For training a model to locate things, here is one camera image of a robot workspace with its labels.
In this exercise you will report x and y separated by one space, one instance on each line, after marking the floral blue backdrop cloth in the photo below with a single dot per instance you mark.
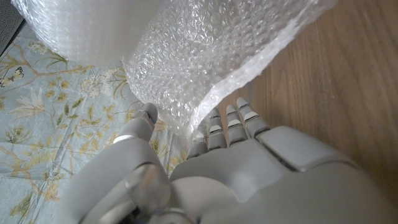
46 124

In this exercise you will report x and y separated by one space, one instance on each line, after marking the clear bubble wrap roll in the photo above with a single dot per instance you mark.
192 56

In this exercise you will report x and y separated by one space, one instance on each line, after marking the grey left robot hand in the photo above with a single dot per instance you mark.
248 186

